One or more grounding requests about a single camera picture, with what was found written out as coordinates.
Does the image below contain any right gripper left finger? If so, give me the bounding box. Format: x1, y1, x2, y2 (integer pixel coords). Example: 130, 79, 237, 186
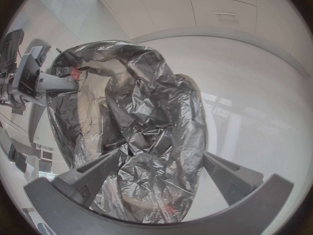
54, 150, 121, 208

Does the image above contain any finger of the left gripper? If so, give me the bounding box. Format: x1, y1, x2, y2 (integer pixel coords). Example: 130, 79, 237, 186
35, 72, 81, 93

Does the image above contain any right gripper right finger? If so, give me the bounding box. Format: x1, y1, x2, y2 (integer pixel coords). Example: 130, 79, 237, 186
202, 153, 264, 207

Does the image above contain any black plastic bag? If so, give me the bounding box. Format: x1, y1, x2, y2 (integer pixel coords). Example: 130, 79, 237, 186
46, 40, 208, 223

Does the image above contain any beige cabinet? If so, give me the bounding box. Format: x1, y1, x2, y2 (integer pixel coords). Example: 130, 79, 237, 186
98, 0, 312, 79

